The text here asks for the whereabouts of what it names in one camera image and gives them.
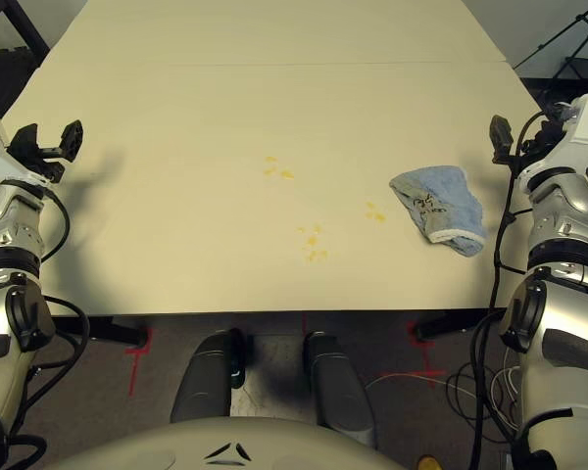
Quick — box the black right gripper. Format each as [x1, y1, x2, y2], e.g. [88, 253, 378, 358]
[489, 115, 567, 165]

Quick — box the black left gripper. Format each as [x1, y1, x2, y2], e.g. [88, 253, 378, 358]
[7, 119, 84, 185]

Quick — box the light blue terry rag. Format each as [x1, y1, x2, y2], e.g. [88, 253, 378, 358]
[388, 165, 488, 258]

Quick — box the black foam floor mat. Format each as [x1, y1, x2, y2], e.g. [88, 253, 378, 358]
[0, 47, 46, 118]
[517, 73, 588, 108]

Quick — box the black tripod stand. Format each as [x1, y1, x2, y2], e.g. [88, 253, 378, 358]
[512, 0, 588, 82]

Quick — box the black table foot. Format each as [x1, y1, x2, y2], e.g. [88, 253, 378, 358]
[52, 315, 148, 347]
[413, 307, 502, 343]

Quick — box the dark grey robot left leg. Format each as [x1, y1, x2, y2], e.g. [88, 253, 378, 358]
[170, 328, 249, 425]

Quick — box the dark grey robot leg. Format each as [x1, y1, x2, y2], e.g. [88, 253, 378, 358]
[170, 328, 249, 425]
[303, 330, 379, 447]

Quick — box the dark grey robot right leg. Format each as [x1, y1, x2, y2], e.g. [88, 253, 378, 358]
[303, 330, 379, 447]

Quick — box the beige robot torso shell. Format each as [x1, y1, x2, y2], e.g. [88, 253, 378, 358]
[17, 415, 418, 470]

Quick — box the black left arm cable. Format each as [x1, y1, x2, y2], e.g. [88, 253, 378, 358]
[26, 188, 92, 381]

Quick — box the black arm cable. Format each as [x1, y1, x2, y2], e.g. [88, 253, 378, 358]
[26, 188, 92, 381]
[486, 110, 551, 314]

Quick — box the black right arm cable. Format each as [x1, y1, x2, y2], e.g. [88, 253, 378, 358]
[486, 110, 551, 314]

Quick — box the black metal shelf frame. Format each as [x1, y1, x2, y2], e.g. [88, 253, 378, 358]
[0, 0, 51, 58]

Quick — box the black floor cable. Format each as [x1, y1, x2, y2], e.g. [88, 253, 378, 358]
[447, 312, 520, 442]

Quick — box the white floor cable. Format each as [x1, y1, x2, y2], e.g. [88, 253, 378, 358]
[366, 364, 521, 428]

